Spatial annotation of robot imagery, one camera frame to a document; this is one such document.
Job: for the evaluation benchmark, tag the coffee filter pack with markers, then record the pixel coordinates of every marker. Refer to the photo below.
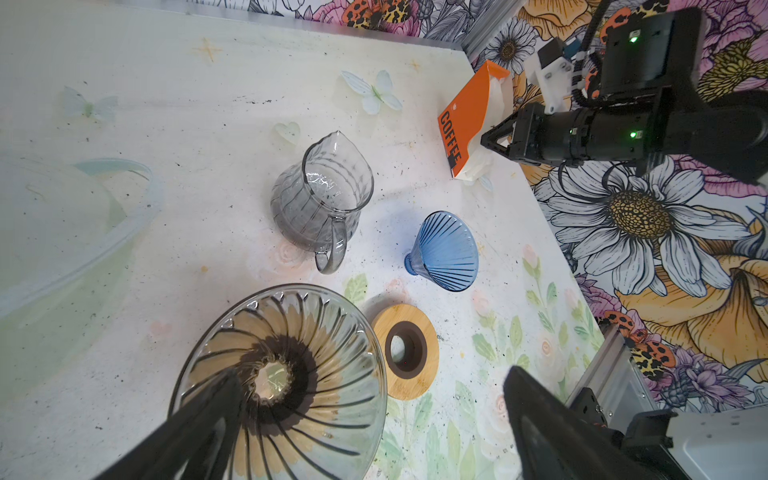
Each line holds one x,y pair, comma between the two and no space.
478,107

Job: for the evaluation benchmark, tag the aluminium frame rail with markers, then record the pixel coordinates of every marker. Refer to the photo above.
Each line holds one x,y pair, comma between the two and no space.
611,389

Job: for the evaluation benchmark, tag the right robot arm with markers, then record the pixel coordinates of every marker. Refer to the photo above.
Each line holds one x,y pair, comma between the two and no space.
663,52

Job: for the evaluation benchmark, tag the grey glass pitcher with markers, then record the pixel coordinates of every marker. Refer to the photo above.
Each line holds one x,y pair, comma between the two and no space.
317,203

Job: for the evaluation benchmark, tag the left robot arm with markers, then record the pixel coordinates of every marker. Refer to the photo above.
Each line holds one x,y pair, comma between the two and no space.
670,445

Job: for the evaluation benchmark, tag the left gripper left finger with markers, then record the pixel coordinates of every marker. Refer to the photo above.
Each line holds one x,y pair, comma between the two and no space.
196,442

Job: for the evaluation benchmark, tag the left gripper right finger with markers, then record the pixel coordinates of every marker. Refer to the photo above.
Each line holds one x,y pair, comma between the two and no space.
553,443

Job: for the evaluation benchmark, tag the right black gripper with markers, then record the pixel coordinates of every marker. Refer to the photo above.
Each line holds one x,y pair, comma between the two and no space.
629,128

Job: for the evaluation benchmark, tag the clear grey glass dripper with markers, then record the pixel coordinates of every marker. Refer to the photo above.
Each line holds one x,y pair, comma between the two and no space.
312,370

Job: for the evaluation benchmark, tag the blue glass dripper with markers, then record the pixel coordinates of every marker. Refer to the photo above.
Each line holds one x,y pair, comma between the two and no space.
444,252

